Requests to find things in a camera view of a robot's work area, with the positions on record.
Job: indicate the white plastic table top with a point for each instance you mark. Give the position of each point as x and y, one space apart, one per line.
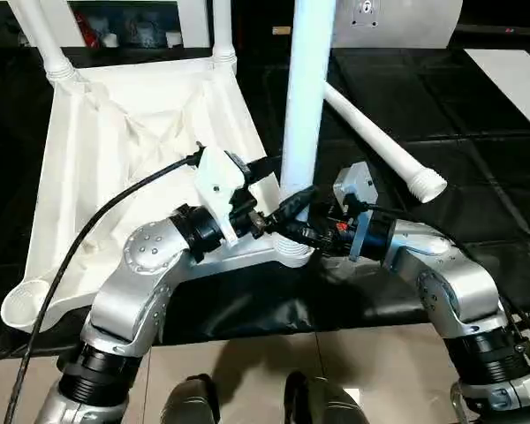
115 150

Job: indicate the black left robot foot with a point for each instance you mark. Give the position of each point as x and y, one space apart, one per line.
190 405

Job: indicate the black robot foot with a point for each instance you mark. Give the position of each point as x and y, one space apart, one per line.
190 405
322 402

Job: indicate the white cabinet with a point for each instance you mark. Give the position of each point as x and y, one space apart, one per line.
44 18

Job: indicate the black right robot foot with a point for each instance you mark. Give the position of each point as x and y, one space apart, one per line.
322 402

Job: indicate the white flat board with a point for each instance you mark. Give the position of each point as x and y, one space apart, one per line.
512 84

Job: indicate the black box with yellow label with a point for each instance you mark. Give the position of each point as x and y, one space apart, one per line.
265 26

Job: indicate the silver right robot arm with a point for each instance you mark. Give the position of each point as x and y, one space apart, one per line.
450 283

